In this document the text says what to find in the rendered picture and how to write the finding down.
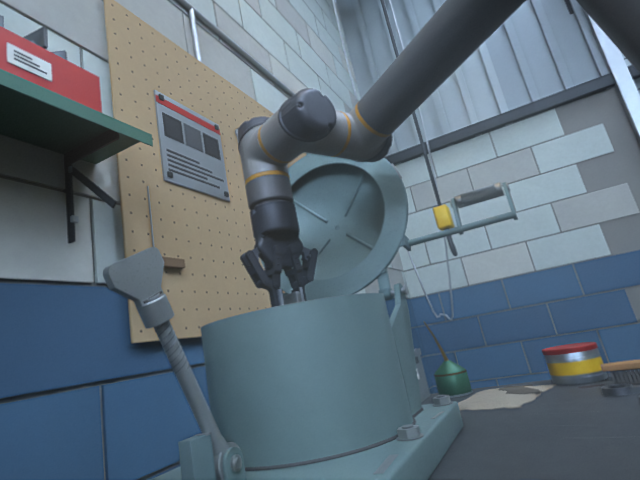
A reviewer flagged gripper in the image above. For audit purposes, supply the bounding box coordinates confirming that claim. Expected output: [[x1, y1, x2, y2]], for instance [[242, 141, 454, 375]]
[[240, 196, 320, 307]]

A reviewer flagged teal round cover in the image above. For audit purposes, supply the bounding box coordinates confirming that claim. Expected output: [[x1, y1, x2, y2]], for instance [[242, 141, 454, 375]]
[[286, 151, 412, 297]]

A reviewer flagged teal ventilator head body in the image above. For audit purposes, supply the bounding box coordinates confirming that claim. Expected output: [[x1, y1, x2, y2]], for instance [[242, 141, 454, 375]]
[[177, 273, 465, 480]]

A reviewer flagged grey sign with red stripe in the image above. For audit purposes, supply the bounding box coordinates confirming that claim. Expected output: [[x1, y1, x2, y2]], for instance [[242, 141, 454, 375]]
[[153, 89, 233, 203]]

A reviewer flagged yellow pendant control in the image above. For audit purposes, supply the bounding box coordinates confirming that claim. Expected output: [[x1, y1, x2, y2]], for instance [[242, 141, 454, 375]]
[[432, 204, 456, 232]]

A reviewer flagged green oil can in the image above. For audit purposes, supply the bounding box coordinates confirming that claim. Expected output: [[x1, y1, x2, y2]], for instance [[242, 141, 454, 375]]
[[423, 321, 472, 399]]

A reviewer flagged tan pegboard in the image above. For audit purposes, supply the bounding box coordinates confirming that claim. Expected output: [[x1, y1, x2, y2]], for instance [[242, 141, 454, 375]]
[[102, 0, 312, 345]]

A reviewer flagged beige rag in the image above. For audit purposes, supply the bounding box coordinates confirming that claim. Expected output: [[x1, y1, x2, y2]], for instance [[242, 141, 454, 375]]
[[455, 383, 555, 412]]

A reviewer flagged red box with white label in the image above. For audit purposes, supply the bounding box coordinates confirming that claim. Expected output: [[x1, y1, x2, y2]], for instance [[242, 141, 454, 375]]
[[0, 26, 104, 114]]

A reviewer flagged red and yellow tin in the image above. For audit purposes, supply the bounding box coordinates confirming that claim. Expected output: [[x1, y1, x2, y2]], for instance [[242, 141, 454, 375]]
[[541, 341, 602, 387]]

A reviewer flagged wooden brush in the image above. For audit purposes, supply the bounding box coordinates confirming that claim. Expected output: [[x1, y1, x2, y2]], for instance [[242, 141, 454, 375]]
[[598, 358, 640, 389]]

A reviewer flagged white rope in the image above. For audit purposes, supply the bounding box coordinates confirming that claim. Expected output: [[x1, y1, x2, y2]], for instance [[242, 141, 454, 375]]
[[402, 227, 457, 322]]

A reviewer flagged teal frame with dark grip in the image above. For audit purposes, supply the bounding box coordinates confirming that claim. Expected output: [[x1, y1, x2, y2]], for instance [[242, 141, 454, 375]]
[[402, 181, 519, 257]]

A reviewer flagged grey wall conduit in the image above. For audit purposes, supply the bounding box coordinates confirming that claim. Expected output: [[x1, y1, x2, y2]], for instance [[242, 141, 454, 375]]
[[170, 0, 304, 99]]

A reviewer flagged green wall shelf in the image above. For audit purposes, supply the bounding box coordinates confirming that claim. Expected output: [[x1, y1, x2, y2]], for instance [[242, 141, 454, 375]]
[[0, 67, 154, 245]]

